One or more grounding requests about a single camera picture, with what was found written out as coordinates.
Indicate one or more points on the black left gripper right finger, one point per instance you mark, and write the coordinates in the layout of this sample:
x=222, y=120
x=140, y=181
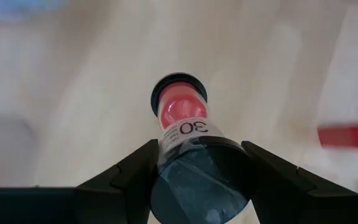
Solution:
x=291, y=199

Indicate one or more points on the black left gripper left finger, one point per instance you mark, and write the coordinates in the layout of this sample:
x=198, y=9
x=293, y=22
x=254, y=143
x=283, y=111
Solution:
x=120, y=193

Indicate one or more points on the red block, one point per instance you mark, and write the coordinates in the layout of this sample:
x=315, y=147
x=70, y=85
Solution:
x=340, y=137

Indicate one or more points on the red sand timer black caps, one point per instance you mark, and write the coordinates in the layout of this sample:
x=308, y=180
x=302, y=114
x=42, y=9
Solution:
x=182, y=109

